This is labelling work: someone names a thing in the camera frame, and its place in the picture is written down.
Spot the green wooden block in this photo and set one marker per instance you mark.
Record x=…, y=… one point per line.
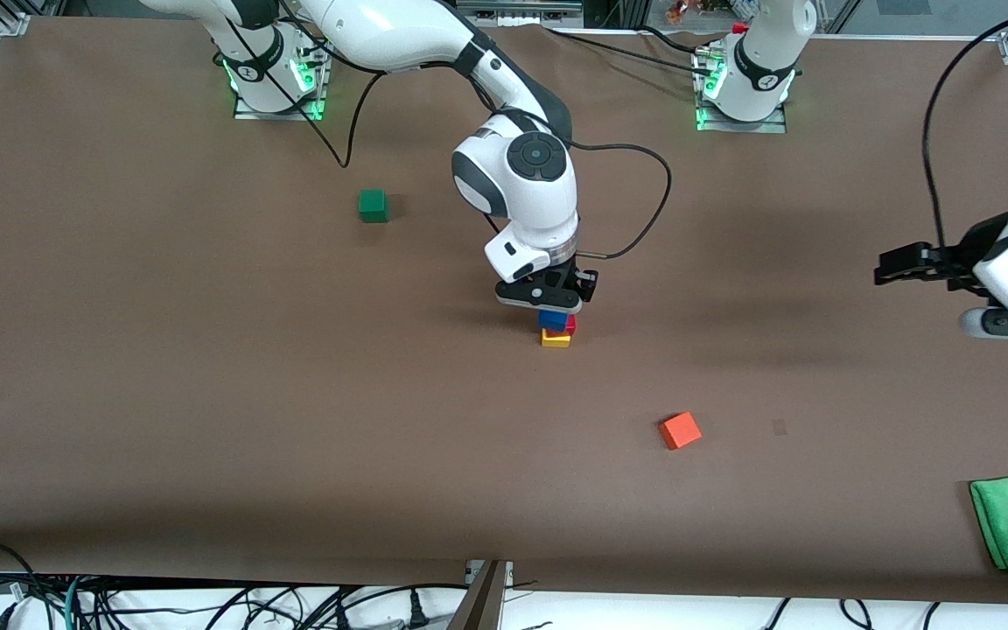
x=373, y=206

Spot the red wooden block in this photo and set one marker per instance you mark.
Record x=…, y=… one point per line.
x=571, y=325

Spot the dark metal rack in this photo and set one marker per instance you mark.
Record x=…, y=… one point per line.
x=521, y=10

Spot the silver metal bracket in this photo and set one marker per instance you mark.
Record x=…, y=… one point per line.
x=509, y=576

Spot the blue wooden block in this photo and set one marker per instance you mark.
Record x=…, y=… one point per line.
x=552, y=321

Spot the black power plug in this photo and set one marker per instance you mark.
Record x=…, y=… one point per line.
x=417, y=612

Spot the yellow wooden block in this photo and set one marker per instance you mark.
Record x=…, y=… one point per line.
x=556, y=339

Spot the orange wooden block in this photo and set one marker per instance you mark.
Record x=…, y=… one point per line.
x=681, y=430

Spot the brown table mat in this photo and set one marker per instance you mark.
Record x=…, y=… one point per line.
x=206, y=394

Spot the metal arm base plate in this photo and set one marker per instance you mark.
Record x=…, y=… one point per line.
x=281, y=114
x=740, y=125

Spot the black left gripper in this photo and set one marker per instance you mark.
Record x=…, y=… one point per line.
x=966, y=247

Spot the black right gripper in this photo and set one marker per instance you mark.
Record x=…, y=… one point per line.
x=576, y=280

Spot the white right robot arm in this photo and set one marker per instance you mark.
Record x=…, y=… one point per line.
x=521, y=197

